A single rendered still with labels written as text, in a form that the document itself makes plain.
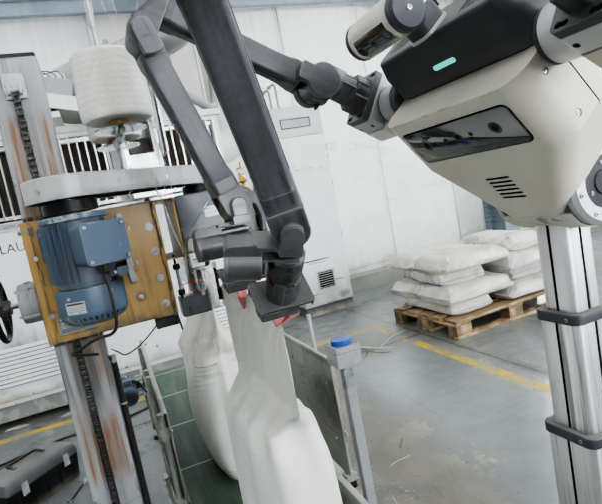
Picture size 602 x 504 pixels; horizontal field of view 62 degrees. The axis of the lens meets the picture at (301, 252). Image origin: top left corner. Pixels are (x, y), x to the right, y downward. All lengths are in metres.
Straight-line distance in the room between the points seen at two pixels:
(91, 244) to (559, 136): 0.89
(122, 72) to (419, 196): 5.60
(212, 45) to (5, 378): 3.83
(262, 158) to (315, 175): 4.58
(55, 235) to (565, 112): 1.01
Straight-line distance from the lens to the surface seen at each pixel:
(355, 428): 1.56
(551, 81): 0.89
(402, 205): 6.45
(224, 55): 0.65
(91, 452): 1.57
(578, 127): 0.92
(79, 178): 1.19
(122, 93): 1.24
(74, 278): 1.22
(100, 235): 1.14
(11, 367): 4.28
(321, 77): 1.16
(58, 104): 3.87
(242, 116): 0.67
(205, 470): 1.99
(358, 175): 6.16
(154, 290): 1.41
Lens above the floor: 1.28
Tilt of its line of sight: 6 degrees down
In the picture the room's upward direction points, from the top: 11 degrees counter-clockwise
